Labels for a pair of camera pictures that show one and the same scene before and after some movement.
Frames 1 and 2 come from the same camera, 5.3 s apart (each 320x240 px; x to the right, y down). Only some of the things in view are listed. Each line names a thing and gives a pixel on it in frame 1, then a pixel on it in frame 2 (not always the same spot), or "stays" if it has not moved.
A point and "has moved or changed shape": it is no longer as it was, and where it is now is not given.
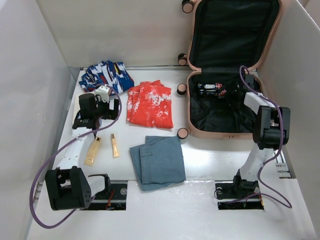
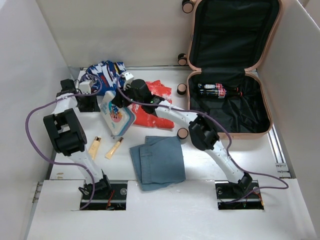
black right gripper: [232, 85] → [118, 98]
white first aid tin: [76, 108] has moved or changed shape
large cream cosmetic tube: [92, 152] stays
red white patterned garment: [149, 104] stays
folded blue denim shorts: [159, 163] stays
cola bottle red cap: [217, 85] stays
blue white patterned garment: [113, 74] stays
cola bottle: [221, 93] stays
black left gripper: [110, 114] → [93, 106]
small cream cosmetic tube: [115, 149] has moved or changed shape
